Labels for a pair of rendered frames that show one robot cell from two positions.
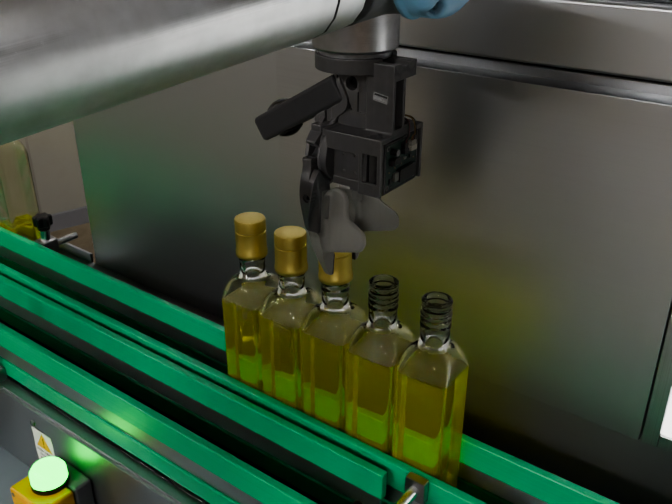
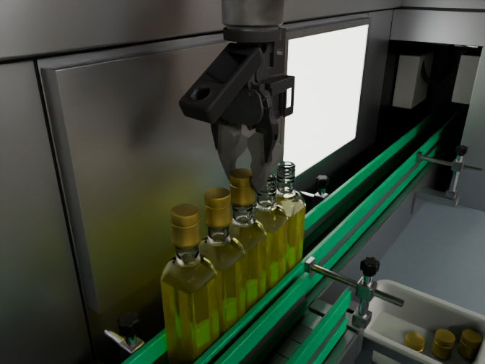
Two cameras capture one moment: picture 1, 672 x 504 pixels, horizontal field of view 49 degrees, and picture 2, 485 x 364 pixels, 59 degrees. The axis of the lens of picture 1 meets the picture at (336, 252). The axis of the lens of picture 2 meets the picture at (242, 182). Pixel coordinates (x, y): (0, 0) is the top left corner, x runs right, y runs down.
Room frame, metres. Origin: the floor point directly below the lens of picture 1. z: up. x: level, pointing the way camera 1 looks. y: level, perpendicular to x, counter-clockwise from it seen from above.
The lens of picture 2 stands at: (0.66, 0.54, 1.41)
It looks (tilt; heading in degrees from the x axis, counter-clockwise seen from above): 25 degrees down; 270
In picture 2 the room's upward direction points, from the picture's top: straight up
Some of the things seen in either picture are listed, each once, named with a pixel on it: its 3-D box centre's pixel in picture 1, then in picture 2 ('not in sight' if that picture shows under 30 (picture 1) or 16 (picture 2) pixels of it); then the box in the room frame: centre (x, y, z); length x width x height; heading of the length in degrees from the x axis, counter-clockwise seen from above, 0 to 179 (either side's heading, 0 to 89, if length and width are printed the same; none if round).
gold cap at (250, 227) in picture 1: (250, 235); (185, 225); (0.73, 0.09, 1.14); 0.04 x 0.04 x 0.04
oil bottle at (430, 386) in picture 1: (427, 430); (282, 245); (0.59, -0.09, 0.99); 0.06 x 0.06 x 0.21; 55
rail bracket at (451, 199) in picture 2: not in sight; (444, 182); (0.09, -0.55, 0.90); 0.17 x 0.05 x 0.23; 143
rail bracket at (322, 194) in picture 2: not in sight; (312, 201); (0.49, -0.34, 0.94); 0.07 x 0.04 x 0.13; 143
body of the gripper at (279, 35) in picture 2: (361, 120); (255, 76); (0.64, -0.02, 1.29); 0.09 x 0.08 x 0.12; 54
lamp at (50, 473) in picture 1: (48, 473); not in sight; (0.68, 0.35, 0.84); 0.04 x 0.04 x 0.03
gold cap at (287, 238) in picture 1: (290, 250); (217, 207); (0.69, 0.05, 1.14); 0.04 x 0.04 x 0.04
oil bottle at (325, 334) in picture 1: (335, 387); (242, 279); (0.66, 0.00, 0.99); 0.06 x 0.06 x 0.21; 54
